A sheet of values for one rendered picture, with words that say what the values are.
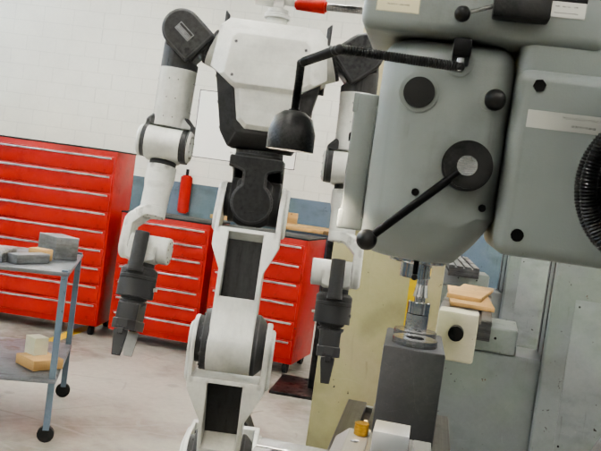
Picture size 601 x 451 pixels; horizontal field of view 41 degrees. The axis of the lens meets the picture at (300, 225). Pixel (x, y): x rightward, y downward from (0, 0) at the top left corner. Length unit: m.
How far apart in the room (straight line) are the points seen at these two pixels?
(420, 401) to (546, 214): 0.59
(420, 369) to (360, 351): 1.46
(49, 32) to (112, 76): 1.08
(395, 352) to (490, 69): 0.64
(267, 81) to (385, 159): 0.77
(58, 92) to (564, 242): 10.61
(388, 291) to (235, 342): 1.25
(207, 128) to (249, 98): 8.81
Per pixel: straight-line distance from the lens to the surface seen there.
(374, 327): 3.01
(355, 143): 1.24
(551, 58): 1.17
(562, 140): 1.15
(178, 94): 1.98
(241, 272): 1.91
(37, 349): 4.28
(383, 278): 2.99
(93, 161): 6.37
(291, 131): 1.18
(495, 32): 1.16
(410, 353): 1.58
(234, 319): 1.85
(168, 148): 1.94
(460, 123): 1.16
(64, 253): 4.40
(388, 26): 1.16
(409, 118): 1.16
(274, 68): 1.89
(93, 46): 11.40
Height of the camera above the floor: 1.40
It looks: 3 degrees down
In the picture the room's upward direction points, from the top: 8 degrees clockwise
